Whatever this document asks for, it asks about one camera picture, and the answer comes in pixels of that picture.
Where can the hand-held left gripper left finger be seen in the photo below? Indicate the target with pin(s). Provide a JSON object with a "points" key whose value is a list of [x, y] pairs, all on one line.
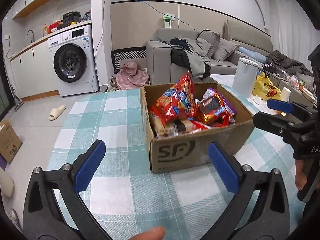
{"points": [[90, 166]]}

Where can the black pressure cooker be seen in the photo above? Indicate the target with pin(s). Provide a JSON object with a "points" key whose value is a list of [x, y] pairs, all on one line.
{"points": [[71, 18]]}

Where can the yellow soap bottle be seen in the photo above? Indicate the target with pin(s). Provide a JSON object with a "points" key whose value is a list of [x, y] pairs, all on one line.
{"points": [[45, 31]]}

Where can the teal checked tablecloth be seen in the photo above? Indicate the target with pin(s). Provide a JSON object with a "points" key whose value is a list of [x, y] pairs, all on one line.
{"points": [[120, 120]]}

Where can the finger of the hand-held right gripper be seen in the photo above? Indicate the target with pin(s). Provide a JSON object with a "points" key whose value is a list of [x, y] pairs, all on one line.
{"points": [[280, 105], [270, 122]]}

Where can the red chip bag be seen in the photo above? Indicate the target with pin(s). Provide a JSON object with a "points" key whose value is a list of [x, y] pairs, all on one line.
{"points": [[175, 100]]}

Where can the white washing machine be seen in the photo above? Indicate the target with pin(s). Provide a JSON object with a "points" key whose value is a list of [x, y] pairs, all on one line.
{"points": [[72, 65]]}

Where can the purple snack bag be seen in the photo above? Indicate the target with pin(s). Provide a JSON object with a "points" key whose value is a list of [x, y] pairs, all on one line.
{"points": [[230, 107]]}

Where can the person's left hand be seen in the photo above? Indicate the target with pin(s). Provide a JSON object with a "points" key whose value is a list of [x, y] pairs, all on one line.
{"points": [[145, 235]]}

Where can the brown cardboard box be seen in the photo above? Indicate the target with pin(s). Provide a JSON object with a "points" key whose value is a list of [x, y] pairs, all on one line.
{"points": [[180, 152]]}

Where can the gray sofa pillow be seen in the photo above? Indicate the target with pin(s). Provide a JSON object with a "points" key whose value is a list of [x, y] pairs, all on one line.
{"points": [[226, 50], [211, 40]]}

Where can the beige sofa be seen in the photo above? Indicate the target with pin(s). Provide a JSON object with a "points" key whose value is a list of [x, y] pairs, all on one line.
{"points": [[160, 62]]}

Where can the white paper cup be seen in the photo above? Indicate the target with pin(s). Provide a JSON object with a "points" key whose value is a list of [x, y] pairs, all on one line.
{"points": [[285, 93]]}

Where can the chrome faucet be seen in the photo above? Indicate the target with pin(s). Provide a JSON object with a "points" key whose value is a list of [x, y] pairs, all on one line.
{"points": [[32, 33]]}

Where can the cardboard box with tissue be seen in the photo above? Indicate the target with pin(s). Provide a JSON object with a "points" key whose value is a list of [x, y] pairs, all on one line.
{"points": [[8, 142]]}

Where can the pile of gray clothes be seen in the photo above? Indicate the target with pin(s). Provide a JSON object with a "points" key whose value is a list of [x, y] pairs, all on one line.
{"points": [[195, 60]]}

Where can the clear cracker pack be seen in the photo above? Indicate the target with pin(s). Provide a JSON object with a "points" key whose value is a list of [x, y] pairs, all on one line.
{"points": [[162, 127]]}

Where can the pink cloth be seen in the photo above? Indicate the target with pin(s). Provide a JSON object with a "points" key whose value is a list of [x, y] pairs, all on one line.
{"points": [[130, 77]]}

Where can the white marble table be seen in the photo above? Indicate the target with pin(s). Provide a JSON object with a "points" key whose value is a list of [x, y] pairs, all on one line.
{"points": [[222, 80]]}

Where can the white rounded object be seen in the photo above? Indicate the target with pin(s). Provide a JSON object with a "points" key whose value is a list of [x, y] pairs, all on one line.
{"points": [[6, 185]]}

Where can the white lower cabinets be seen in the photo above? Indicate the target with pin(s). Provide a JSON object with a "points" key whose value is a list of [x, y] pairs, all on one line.
{"points": [[35, 75]]}

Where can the red container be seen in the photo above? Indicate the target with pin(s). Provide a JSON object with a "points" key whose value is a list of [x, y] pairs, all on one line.
{"points": [[53, 27]]}

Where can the red gold cookie packet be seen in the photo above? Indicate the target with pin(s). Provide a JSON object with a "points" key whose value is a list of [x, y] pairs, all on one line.
{"points": [[212, 115]]}

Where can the black white patterned basket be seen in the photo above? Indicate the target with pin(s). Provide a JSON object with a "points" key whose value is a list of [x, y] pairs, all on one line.
{"points": [[127, 55]]}

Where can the person's right hand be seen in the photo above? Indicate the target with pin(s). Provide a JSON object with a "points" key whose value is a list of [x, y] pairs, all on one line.
{"points": [[299, 175]]}

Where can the yellow plastic bag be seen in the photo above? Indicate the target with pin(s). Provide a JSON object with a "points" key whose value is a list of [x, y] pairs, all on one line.
{"points": [[265, 87]]}

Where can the person's right forearm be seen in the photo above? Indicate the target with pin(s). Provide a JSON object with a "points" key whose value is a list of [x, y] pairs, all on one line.
{"points": [[310, 221]]}

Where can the dark green jacket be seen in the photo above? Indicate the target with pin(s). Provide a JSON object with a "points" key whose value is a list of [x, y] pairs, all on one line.
{"points": [[285, 62]]}

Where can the beige slipper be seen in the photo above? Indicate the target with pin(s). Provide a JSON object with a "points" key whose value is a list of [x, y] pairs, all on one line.
{"points": [[56, 113]]}

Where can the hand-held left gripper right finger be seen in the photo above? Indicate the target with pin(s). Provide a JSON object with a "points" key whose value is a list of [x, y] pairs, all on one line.
{"points": [[223, 167]]}

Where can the dark glass door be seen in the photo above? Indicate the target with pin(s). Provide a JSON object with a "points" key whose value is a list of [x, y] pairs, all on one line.
{"points": [[2, 92]]}

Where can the white wall power adapter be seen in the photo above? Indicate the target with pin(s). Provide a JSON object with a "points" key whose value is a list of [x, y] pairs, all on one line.
{"points": [[167, 22]]}

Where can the red packet black stripe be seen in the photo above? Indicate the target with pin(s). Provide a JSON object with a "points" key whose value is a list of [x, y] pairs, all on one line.
{"points": [[200, 125]]}

